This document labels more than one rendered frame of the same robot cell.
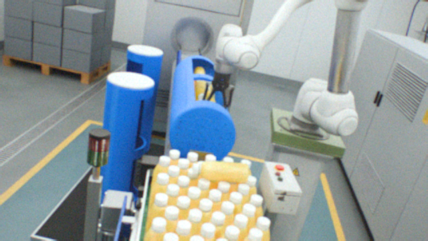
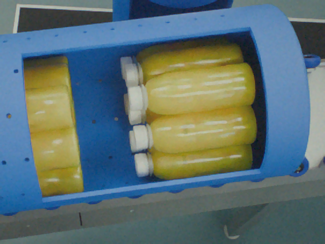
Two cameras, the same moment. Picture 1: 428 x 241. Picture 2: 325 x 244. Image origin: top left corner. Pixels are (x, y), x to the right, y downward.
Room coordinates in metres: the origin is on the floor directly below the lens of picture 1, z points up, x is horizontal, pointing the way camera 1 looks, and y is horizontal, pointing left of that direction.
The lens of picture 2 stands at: (2.09, -0.24, 1.98)
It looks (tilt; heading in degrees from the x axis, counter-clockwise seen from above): 70 degrees down; 87
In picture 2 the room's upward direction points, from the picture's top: 3 degrees clockwise
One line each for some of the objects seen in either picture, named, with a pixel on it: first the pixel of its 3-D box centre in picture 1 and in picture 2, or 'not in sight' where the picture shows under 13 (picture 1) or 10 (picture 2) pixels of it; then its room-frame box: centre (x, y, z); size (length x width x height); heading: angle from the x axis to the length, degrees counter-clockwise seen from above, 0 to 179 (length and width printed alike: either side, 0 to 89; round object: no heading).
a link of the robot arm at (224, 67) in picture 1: (224, 65); not in sight; (1.70, -0.01, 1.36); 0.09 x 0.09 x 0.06
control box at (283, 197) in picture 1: (279, 186); not in sight; (1.29, -0.30, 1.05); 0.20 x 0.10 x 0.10; 8
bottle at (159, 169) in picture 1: (160, 182); not in sight; (1.25, 0.14, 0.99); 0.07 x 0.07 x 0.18
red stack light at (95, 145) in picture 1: (99, 141); not in sight; (1.02, 0.31, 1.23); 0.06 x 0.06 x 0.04
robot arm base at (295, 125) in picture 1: (303, 121); not in sight; (1.97, -0.49, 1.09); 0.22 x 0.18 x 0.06; 3
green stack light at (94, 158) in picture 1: (97, 154); not in sight; (1.02, 0.31, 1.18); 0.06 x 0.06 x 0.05
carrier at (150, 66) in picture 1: (138, 101); not in sight; (3.03, 0.63, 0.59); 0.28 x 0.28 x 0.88
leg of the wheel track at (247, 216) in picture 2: not in sight; (252, 212); (2.50, 0.10, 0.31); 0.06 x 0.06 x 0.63; 8
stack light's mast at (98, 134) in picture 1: (97, 156); not in sight; (1.02, 0.31, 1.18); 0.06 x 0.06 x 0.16
